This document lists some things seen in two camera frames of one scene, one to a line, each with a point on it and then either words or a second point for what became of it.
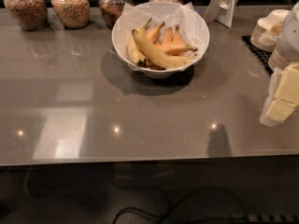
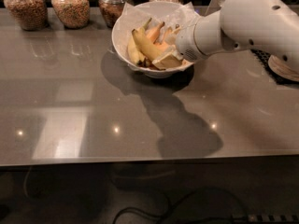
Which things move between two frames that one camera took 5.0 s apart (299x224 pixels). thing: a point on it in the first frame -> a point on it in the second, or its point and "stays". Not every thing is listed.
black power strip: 264,218 stays
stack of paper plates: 277,61 stays
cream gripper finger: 288,89 -> 170,60
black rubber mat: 262,55 stays
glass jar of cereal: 28,7 stays
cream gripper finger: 279,111 -> 170,39
